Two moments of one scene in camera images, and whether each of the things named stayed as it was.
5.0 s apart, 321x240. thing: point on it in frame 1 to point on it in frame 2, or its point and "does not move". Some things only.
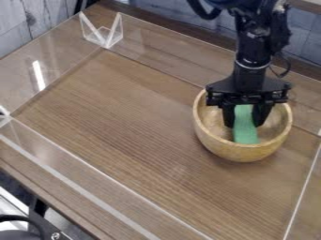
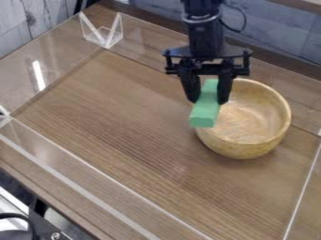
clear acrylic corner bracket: (103, 36) does not move
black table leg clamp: (36, 211) does not move
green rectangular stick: (245, 126) to (206, 110)
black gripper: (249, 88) to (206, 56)
